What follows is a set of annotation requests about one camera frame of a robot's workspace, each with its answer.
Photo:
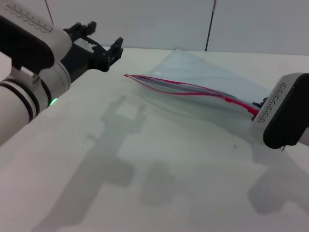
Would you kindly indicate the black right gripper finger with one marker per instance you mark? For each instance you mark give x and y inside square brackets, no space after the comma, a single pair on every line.
[261,103]
[253,118]

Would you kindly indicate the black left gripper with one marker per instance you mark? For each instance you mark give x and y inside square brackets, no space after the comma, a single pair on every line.
[82,58]

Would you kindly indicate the red zip slider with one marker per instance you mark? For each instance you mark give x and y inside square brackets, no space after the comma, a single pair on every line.
[228,99]

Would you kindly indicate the clear document bag red zip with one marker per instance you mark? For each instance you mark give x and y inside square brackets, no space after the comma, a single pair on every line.
[198,72]

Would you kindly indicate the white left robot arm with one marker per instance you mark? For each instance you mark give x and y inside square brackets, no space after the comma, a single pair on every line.
[14,106]

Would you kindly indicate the silver black right wrist camera box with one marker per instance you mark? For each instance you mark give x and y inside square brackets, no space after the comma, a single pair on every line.
[282,113]

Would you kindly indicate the silver black wrist camera box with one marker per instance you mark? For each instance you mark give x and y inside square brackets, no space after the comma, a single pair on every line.
[282,113]
[26,46]

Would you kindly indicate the silver black left wrist camera box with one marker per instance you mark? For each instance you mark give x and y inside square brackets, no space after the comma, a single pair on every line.
[26,46]

